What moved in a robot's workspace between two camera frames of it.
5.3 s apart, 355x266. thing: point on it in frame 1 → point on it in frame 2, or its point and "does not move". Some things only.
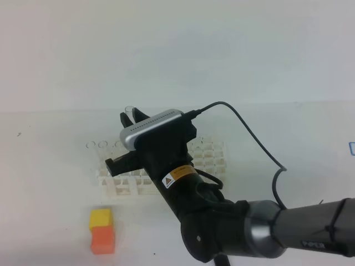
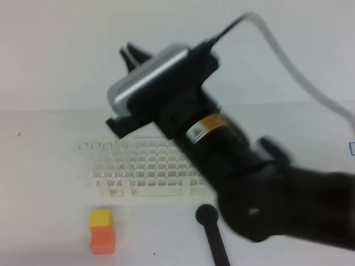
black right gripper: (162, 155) → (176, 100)
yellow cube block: (100, 218) does not move
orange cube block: (102, 240) does not move
